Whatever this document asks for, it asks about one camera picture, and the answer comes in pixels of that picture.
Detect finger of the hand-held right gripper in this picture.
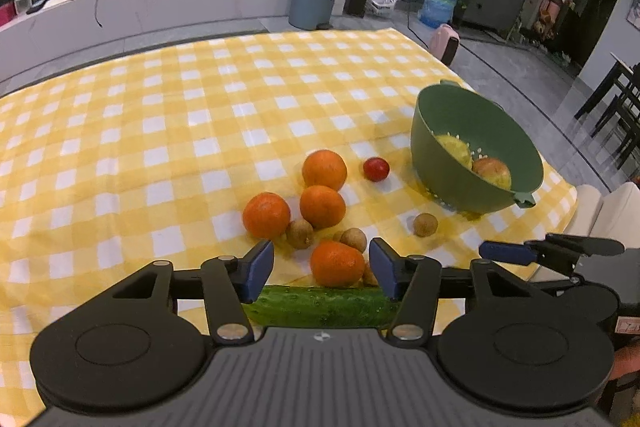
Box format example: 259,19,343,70
478,240,551,266

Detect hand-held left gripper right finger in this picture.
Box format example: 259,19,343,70
368,237,540,348

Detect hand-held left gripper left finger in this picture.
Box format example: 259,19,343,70
111,238,276,345

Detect brown kiwi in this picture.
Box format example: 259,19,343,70
413,213,439,238
286,219,315,250
339,228,368,254

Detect orange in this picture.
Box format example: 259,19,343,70
242,192,292,240
299,185,347,229
302,149,348,192
310,241,366,288

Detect green colander bowl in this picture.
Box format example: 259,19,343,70
410,79,545,214

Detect person's right hand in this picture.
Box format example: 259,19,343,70
612,341,640,382

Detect green cucumber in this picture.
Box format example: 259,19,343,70
242,285,402,329

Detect red yellow apple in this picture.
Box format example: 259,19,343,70
472,157,513,190

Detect red cherry tomato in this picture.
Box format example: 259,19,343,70
363,157,390,182

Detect yellow green pear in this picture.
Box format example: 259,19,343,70
433,133,474,168

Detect black dining chair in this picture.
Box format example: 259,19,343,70
574,62,640,172

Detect yellow checked tablecloth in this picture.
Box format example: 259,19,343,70
0,29,581,418

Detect pink space heater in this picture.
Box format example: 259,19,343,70
430,24,461,66

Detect pile of plush toys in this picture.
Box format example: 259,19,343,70
532,0,576,50

